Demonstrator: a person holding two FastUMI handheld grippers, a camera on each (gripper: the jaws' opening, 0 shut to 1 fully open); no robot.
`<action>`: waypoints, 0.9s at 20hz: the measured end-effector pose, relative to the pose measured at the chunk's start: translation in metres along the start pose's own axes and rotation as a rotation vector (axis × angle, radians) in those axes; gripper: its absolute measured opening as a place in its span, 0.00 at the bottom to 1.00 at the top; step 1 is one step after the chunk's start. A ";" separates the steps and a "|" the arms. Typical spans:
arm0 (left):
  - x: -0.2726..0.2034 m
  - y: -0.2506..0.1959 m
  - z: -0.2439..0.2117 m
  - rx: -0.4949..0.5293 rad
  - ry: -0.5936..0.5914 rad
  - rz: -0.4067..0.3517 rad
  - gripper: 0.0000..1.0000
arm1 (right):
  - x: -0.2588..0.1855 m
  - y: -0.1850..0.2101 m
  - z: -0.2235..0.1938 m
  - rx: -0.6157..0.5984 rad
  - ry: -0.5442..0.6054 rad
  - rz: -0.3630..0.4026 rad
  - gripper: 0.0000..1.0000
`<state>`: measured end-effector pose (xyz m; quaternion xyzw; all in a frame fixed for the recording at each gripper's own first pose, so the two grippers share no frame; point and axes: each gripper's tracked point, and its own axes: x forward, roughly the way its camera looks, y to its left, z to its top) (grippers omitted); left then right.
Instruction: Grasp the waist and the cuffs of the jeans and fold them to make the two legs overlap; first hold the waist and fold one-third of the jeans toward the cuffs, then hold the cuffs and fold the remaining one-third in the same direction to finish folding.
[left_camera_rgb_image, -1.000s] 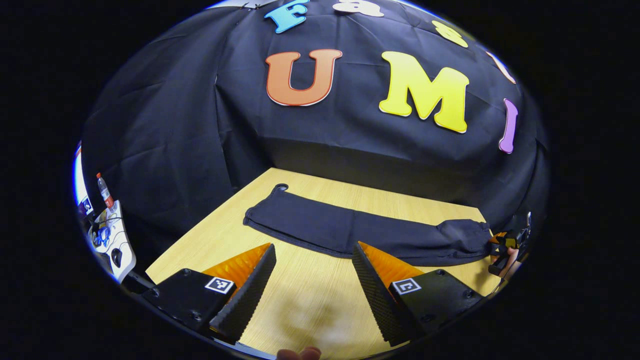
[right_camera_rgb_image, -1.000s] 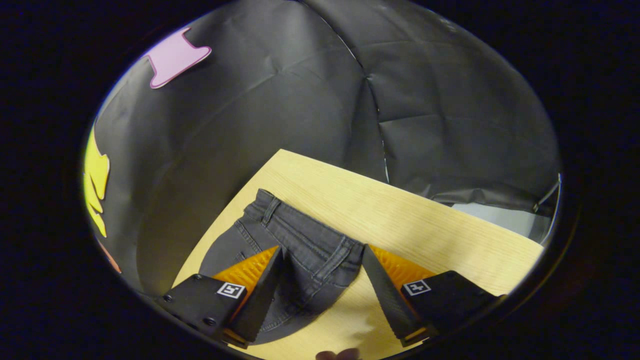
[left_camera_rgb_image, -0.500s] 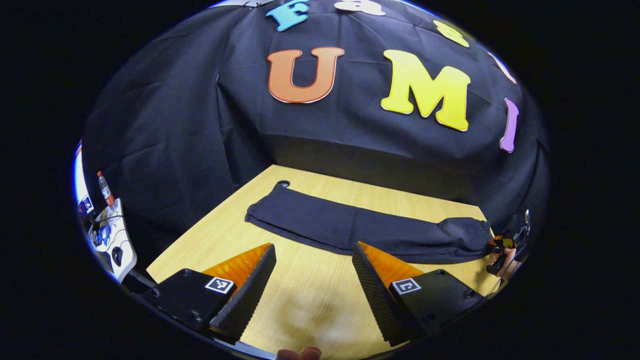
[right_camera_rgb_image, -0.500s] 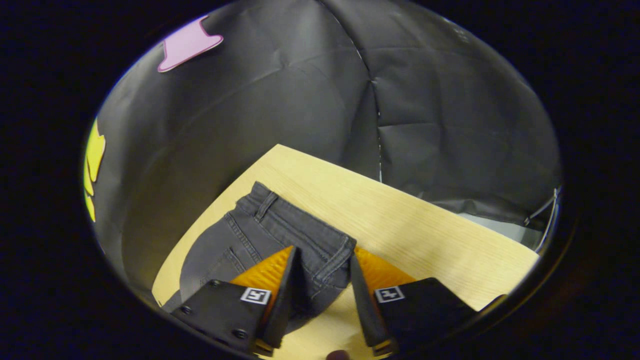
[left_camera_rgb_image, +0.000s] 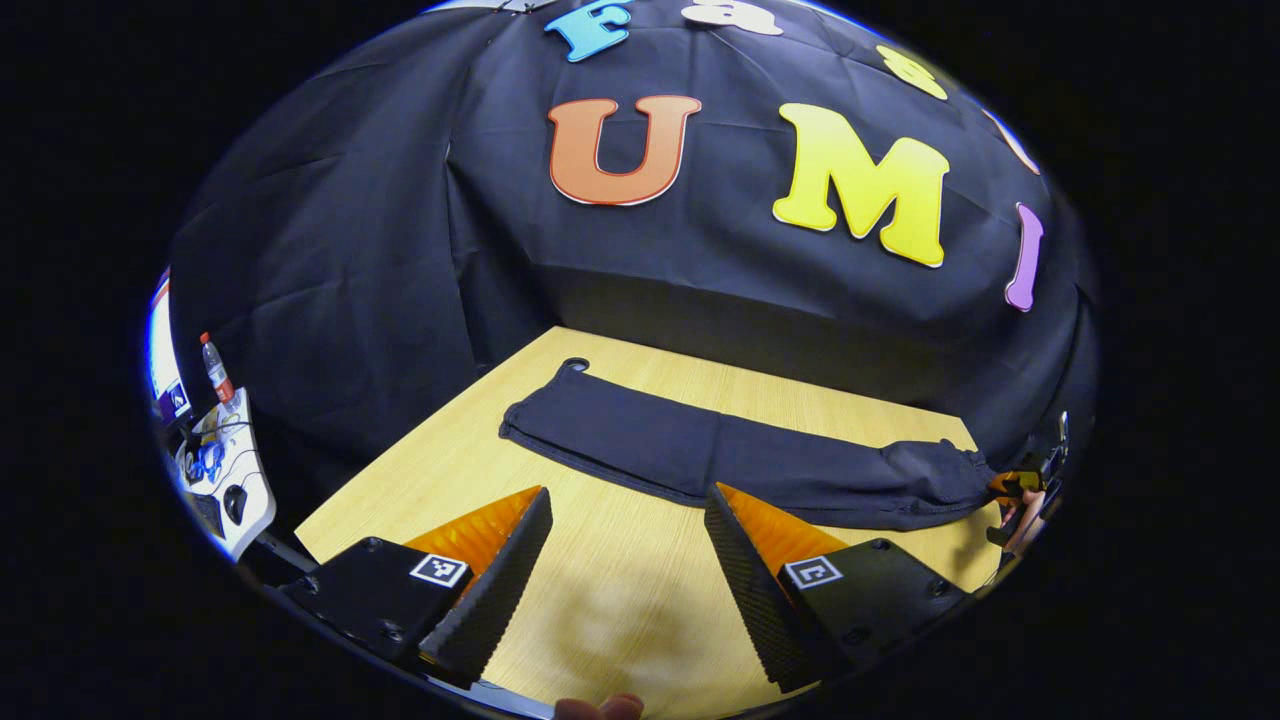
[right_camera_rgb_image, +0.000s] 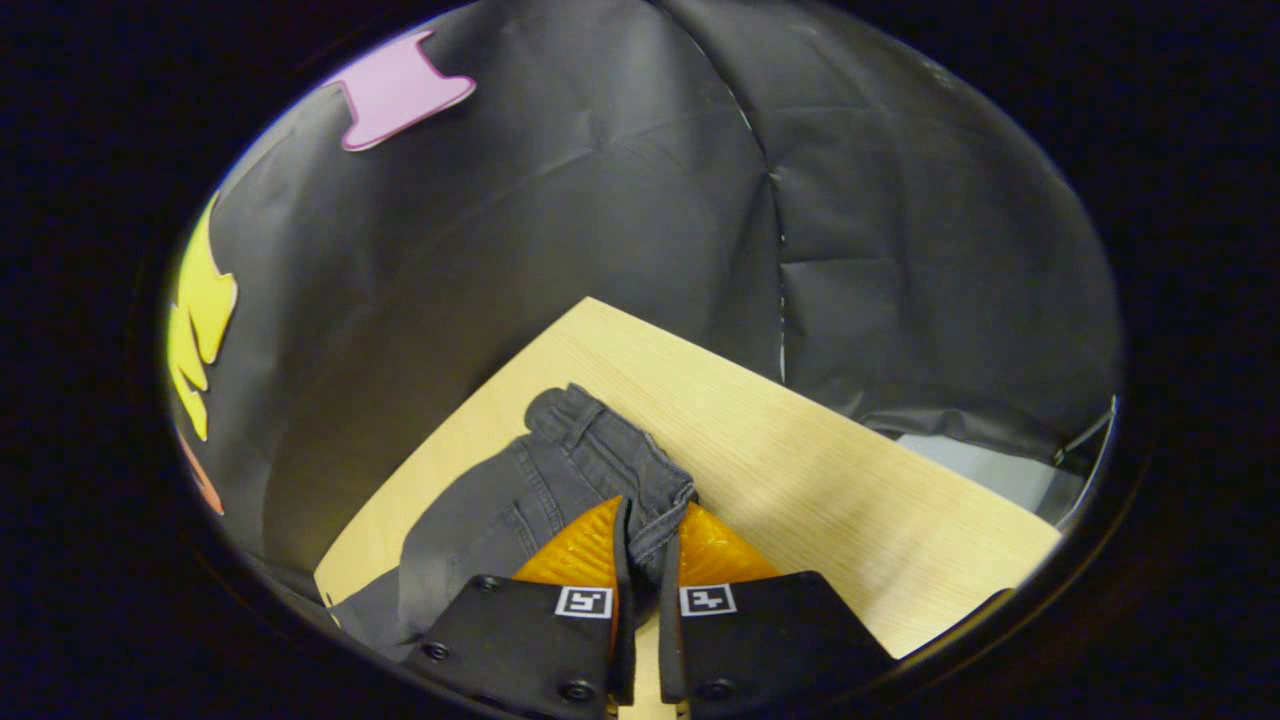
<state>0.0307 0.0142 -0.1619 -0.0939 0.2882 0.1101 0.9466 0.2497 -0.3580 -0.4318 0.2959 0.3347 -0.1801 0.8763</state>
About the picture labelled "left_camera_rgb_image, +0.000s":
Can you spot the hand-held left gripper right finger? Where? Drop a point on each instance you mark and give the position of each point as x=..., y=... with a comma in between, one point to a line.
x=760, y=600

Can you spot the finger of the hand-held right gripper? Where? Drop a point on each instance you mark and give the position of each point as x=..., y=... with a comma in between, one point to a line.
x=1005, y=487

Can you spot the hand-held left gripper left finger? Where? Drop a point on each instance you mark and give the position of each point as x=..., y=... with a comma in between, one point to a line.
x=495, y=600

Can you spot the dark jeans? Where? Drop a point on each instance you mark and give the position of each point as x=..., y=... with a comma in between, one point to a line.
x=700, y=450

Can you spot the white side desk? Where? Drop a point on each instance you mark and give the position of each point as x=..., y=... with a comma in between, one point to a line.
x=255, y=480

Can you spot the black computer mouse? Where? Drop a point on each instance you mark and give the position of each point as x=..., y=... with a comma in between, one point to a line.
x=236, y=503

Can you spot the black keyboard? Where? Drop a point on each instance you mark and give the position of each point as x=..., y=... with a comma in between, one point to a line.
x=208, y=515

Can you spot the plastic bottle with red label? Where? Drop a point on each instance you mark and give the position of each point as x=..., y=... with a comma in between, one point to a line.
x=217, y=375

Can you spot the black backdrop cloth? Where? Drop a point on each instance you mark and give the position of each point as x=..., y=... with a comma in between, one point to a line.
x=400, y=250

